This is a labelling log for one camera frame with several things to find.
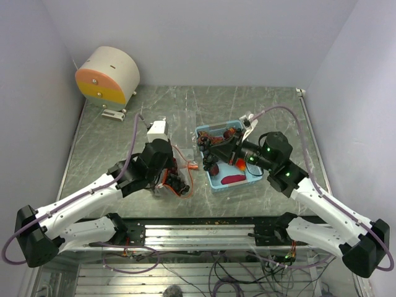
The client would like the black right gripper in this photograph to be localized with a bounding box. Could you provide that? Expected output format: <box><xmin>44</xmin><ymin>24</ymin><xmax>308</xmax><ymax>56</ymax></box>
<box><xmin>207</xmin><ymin>128</ymin><xmax>275</xmax><ymax>172</ymax></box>

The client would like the clear orange-zip bag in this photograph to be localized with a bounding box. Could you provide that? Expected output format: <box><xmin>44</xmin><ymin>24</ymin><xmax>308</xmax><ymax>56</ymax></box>
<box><xmin>151</xmin><ymin>111</ymin><xmax>205</xmax><ymax>200</ymax></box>

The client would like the dark red grape bunch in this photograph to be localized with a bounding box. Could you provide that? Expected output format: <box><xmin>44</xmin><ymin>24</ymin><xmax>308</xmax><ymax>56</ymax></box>
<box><xmin>165</xmin><ymin>158</ymin><xmax>190</xmax><ymax>196</ymax></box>

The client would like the dark blue grape bunch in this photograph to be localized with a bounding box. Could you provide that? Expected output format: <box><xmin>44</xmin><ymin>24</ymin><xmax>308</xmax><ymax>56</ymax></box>
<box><xmin>197</xmin><ymin>136</ymin><xmax>218</xmax><ymax>173</ymax></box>

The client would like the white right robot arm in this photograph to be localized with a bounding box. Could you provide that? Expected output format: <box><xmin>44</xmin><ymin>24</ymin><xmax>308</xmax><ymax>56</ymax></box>
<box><xmin>197</xmin><ymin>130</ymin><xmax>390</xmax><ymax>278</ymax></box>

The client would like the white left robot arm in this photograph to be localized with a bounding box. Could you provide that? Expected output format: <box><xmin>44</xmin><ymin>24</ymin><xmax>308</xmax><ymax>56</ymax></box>
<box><xmin>15</xmin><ymin>139</ymin><xmax>173</xmax><ymax>268</ymax></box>

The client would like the light blue plastic basket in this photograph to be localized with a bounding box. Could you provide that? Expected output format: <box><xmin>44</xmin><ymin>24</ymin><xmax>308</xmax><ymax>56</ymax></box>
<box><xmin>195</xmin><ymin>120</ymin><xmax>264</xmax><ymax>192</ymax></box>

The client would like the magenta eggplant toy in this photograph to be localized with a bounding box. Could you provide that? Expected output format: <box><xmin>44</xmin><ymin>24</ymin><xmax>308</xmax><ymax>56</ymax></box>
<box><xmin>221</xmin><ymin>174</ymin><xmax>246</xmax><ymax>185</ymax></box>

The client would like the dark red round fruit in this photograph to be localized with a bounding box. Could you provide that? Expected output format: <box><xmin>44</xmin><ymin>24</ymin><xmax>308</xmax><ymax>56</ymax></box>
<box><xmin>209</xmin><ymin>163</ymin><xmax>220</xmax><ymax>176</ymax></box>

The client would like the round pastel drawer cabinet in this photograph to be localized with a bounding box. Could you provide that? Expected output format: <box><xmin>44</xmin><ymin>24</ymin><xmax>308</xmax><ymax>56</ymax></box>
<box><xmin>75</xmin><ymin>46</ymin><xmax>140</xmax><ymax>111</ymax></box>

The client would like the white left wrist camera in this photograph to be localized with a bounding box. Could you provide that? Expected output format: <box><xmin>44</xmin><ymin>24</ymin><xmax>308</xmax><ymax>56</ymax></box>
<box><xmin>147</xmin><ymin>120</ymin><xmax>168</xmax><ymax>142</ymax></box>

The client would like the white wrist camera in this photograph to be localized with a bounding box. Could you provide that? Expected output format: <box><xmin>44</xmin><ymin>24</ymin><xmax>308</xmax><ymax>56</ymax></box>
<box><xmin>239</xmin><ymin>111</ymin><xmax>258</xmax><ymax>141</ymax></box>
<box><xmin>147</xmin><ymin>120</ymin><xmax>168</xmax><ymax>142</ymax></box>

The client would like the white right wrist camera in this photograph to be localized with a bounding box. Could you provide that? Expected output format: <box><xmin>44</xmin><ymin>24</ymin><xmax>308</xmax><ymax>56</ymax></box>
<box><xmin>239</xmin><ymin>111</ymin><xmax>258</xmax><ymax>141</ymax></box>

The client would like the white bracket block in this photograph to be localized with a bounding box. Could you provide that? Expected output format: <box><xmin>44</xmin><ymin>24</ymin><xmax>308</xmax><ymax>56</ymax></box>
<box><xmin>101</xmin><ymin>109</ymin><xmax>125</xmax><ymax>122</ymax></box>

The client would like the aluminium rail base frame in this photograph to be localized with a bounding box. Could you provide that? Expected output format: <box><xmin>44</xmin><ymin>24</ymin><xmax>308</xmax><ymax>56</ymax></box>
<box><xmin>32</xmin><ymin>217</ymin><xmax>371</xmax><ymax>296</ymax></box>

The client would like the loose cable bundle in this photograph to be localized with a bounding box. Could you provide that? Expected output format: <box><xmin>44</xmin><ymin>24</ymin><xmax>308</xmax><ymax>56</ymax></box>
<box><xmin>101</xmin><ymin>244</ymin><xmax>335</xmax><ymax>297</ymax></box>

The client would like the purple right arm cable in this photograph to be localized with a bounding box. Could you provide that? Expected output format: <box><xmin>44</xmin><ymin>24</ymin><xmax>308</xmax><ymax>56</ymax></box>
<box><xmin>247</xmin><ymin>104</ymin><xmax>395</xmax><ymax>272</ymax></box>

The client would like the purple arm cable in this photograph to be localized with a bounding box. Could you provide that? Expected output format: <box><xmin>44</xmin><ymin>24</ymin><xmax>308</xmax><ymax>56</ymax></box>
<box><xmin>247</xmin><ymin>104</ymin><xmax>395</xmax><ymax>272</ymax></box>
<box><xmin>1</xmin><ymin>113</ymin><xmax>152</xmax><ymax>265</ymax></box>

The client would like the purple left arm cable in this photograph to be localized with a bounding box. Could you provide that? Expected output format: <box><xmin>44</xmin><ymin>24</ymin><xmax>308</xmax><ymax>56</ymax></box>
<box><xmin>1</xmin><ymin>113</ymin><xmax>152</xmax><ymax>265</ymax></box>

